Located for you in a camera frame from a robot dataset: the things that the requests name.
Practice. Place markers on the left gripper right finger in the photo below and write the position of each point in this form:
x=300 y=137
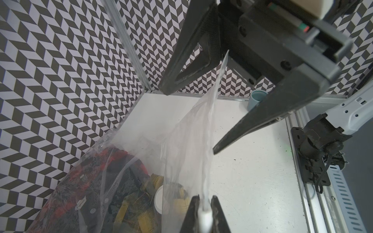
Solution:
x=220 y=224

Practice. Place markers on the aluminium front rail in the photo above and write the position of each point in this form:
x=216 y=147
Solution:
x=327 y=200

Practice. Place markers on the clear plastic vacuum bag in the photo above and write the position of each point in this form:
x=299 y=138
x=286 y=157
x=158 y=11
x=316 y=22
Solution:
x=183 y=157

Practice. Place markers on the teal mug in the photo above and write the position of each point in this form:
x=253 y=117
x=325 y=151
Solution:
x=256 y=97

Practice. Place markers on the red black plaid shirt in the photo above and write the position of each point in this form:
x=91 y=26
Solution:
x=59 y=214

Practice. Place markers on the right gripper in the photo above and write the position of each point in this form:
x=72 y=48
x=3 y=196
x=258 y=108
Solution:
x=277 y=40

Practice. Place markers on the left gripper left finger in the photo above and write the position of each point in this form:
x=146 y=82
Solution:
x=190 y=223

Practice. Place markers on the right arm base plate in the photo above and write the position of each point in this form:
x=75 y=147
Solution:
x=315 y=163

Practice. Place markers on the yellow plaid shirt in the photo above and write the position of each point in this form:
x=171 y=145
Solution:
x=133 y=206

